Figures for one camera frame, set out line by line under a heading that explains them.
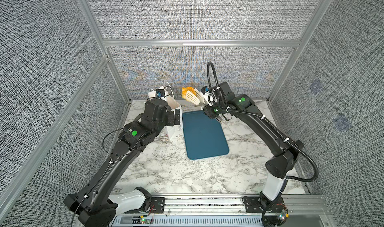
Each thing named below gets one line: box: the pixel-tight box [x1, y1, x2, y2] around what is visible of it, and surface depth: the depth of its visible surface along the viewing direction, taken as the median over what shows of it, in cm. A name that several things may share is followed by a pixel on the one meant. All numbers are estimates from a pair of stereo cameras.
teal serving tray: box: [182, 110, 230, 160], surface depth 97 cm
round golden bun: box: [181, 86, 197, 100], surface depth 80 cm
